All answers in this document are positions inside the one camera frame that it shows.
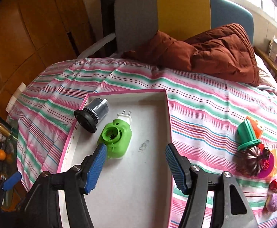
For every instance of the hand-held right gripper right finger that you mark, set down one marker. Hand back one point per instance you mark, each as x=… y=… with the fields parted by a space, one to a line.
x=175 y=168

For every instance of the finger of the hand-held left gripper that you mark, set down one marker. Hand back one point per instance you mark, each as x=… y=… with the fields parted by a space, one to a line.
x=11 y=181

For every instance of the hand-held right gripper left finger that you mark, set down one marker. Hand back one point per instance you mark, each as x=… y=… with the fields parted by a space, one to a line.
x=95 y=168

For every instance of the green plug-in device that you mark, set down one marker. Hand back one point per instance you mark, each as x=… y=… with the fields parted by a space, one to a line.
x=119 y=135

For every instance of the pink cardboard box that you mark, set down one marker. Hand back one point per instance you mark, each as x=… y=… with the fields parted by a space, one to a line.
x=133 y=128

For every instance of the black grey cylinder filter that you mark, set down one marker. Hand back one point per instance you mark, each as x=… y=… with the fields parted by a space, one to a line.
x=98 y=106

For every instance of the brown fluted cake mould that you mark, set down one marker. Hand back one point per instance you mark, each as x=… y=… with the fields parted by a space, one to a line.
x=253 y=161

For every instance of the teal plastic toy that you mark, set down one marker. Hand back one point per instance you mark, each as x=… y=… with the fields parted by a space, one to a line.
x=246 y=133

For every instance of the pink purple plastic toy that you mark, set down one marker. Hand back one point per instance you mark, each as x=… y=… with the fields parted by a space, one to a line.
x=267 y=171

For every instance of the purple patterned cup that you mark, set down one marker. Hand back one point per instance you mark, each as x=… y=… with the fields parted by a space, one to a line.
x=273 y=203

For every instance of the orange fruit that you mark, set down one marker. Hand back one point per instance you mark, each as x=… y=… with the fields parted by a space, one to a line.
x=1 y=154

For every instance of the striped pink green blanket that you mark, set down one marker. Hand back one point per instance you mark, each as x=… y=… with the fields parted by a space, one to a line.
x=212 y=114

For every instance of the orange translucent plastic piece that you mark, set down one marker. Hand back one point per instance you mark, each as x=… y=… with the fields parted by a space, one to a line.
x=276 y=168

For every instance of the brown quilt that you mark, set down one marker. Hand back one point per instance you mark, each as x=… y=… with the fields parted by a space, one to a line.
x=212 y=52

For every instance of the pale pillow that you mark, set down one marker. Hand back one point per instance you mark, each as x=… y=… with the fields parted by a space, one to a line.
x=264 y=73

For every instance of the black rolled mat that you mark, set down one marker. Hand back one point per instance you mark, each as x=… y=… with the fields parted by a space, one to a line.
x=107 y=16

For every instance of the wooden wardrobe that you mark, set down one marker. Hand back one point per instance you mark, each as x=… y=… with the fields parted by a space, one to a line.
x=34 y=28

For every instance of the white carton box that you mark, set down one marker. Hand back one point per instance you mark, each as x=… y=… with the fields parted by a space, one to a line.
x=274 y=47

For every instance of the grey yellow blue headboard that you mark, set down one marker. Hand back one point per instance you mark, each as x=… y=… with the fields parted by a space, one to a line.
x=183 y=11

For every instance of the white plastic rail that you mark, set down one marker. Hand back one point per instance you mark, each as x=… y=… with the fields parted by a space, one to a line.
x=93 y=47

